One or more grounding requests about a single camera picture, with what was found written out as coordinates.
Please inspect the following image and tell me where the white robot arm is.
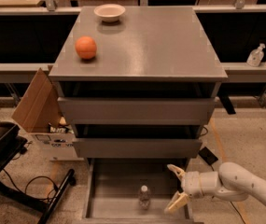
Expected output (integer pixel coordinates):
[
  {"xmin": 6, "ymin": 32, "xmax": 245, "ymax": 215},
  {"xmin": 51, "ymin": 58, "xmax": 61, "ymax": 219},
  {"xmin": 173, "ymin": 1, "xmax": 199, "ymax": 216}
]
[{"xmin": 164, "ymin": 162, "xmax": 266, "ymax": 214}]

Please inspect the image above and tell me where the orange ball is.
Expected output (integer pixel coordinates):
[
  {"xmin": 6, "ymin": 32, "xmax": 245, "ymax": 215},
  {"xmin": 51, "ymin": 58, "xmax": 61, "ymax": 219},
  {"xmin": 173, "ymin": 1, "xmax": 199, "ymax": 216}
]
[{"xmin": 75, "ymin": 36, "xmax": 97, "ymax": 60}]

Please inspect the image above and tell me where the open cardboard box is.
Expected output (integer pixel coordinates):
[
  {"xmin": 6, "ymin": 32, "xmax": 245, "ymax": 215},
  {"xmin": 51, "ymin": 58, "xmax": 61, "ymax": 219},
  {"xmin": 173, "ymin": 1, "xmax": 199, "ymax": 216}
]
[{"xmin": 12, "ymin": 68, "xmax": 82, "ymax": 161}]

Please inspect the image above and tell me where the black rolling table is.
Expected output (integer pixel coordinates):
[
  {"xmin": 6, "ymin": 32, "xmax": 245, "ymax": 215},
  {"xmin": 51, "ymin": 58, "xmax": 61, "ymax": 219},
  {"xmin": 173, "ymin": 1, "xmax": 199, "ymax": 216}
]
[{"xmin": 0, "ymin": 135, "xmax": 77, "ymax": 224}]

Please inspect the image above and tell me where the grey middle drawer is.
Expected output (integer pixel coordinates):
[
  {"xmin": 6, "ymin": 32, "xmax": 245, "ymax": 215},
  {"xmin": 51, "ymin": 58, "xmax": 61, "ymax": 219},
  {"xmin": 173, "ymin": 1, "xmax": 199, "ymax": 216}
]
[{"xmin": 73, "ymin": 138, "xmax": 202, "ymax": 159}]

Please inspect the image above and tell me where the clear plastic water bottle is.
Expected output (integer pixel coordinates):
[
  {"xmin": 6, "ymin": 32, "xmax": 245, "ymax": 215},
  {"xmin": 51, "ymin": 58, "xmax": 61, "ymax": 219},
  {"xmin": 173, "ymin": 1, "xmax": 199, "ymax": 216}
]
[{"xmin": 138, "ymin": 185, "xmax": 151, "ymax": 210}]

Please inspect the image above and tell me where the grey open bottom drawer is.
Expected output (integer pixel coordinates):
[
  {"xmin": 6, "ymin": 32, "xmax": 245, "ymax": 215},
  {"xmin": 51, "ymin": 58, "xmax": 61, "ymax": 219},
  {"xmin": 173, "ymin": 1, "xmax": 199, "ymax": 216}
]
[{"xmin": 72, "ymin": 159, "xmax": 202, "ymax": 224}]

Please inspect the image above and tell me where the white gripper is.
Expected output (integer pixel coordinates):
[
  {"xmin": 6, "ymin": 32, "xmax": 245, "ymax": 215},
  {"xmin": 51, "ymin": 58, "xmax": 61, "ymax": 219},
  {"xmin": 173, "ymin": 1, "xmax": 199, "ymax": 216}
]
[{"xmin": 164, "ymin": 164, "xmax": 221, "ymax": 214}]

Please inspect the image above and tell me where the grey drawer cabinet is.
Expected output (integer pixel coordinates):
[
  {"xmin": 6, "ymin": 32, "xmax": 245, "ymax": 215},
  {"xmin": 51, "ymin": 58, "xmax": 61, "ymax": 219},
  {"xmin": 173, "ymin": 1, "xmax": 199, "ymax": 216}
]
[{"xmin": 48, "ymin": 6, "xmax": 229, "ymax": 161}]

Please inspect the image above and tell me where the clear sanitizer bottle left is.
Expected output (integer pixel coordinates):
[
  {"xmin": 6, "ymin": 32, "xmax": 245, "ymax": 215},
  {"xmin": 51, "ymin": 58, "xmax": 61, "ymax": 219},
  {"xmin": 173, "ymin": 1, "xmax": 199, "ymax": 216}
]
[{"xmin": 246, "ymin": 43, "xmax": 265, "ymax": 67}]

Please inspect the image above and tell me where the white ceramic bowl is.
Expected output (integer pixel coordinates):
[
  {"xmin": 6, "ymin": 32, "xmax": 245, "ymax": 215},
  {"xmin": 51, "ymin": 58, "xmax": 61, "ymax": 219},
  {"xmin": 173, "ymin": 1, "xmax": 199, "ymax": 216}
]
[{"xmin": 94, "ymin": 4, "xmax": 126, "ymax": 22}]

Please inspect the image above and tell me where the black floor cable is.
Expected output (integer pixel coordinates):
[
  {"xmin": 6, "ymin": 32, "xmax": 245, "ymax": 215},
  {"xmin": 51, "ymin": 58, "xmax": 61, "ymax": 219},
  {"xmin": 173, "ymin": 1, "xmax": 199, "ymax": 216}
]
[{"xmin": 1, "ymin": 168, "xmax": 61, "ymax": 203}]

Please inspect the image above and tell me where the black power adapter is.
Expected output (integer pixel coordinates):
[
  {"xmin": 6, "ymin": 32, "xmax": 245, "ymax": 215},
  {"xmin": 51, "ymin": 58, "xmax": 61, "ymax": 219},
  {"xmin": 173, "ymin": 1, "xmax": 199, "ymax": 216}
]
[{"xmin": 199, "ymin": 147, "xmax": 218, "ymax": 165}]

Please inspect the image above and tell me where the black adapter cable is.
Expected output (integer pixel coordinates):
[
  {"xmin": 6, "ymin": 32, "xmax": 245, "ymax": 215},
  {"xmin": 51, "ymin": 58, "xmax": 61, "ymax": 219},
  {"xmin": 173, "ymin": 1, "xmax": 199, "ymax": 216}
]
[{"xmin": 209, "ymin": 164, "xmax": 247, "ymax": 224}]

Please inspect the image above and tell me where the grey top drawer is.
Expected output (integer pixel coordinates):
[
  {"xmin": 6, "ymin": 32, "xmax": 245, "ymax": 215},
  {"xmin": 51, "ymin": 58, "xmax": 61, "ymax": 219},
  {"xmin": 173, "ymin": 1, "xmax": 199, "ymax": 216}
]
[{"xmin": 58, "ymin": 97, "xmax": 215, "ymax": 125}]

